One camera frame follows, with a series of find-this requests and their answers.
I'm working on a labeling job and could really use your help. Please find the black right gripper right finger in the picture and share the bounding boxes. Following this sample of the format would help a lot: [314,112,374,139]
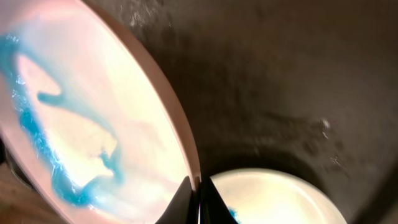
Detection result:
[200,178,238,224]

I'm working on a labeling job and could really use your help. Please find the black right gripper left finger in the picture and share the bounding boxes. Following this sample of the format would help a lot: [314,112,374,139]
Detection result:
[156,176,199,224]

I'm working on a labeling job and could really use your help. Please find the white plate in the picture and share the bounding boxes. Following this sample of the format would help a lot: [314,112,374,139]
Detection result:
[211,169,347,224]
[1,0,200,223]

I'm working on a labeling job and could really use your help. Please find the dark brown serving tray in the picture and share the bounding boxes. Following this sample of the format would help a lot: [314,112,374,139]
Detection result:
[91,0,397,223]

